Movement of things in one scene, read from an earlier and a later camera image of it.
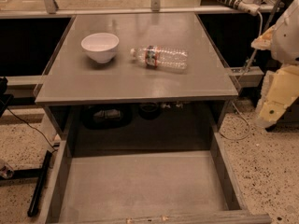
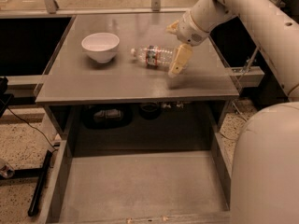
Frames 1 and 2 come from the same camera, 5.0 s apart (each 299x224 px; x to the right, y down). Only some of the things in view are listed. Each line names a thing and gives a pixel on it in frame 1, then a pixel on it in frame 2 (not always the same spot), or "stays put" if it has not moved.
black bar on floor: x=35 y=200 stays put
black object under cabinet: x=106 y=117 stays put
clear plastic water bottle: x=156 y=57 stays put
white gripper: x=287 y=41 -> x=188 y=29
